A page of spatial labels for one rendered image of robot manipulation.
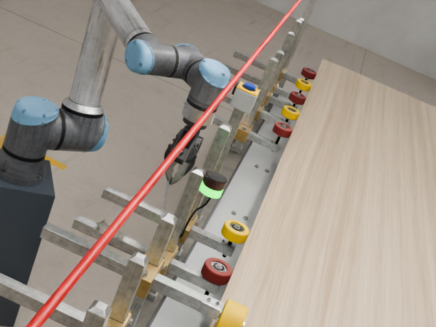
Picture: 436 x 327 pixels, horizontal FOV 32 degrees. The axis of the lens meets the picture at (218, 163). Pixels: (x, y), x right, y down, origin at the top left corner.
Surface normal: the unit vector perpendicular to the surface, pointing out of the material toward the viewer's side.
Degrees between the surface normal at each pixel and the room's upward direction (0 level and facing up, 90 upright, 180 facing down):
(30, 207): 90
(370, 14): 90
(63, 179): 0
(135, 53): 91
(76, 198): 0
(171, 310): 0
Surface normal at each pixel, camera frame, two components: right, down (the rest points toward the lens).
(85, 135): 0.54, 0.43
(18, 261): 0.25, 0.50
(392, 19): -0.22, 0.34
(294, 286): 0.35, -0.84
